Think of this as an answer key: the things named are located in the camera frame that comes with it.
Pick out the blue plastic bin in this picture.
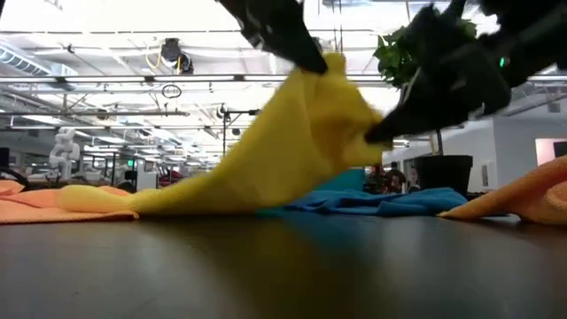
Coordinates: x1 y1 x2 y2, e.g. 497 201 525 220
316 167 367 192

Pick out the blue microfiber towel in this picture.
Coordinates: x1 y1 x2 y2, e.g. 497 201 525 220
256 188 469 218

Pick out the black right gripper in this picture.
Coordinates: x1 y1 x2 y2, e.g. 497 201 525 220
363 0 513 145

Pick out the yellow-orange microfiber towel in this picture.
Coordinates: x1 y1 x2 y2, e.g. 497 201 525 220
0 179 139 225

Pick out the wall-mounted screen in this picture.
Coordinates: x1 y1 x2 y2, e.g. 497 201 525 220
534 137 567 167

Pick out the black curved chair part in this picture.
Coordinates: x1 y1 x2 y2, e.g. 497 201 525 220
0 166 33 191

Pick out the green potted plant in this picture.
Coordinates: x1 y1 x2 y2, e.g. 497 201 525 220
374 17 479 198

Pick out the orange microfiber towel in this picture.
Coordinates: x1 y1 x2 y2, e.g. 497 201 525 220
438 155 567 226

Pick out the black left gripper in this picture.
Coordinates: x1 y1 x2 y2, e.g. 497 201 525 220
216 0 329 75

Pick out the white humanoid robot figure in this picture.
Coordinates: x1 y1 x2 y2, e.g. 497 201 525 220
48 127 81 181

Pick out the pale yellow microfiber towel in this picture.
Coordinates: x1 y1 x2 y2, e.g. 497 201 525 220
56 52 393 216

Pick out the black light stand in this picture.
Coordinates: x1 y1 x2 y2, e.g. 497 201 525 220
215 104 262 159

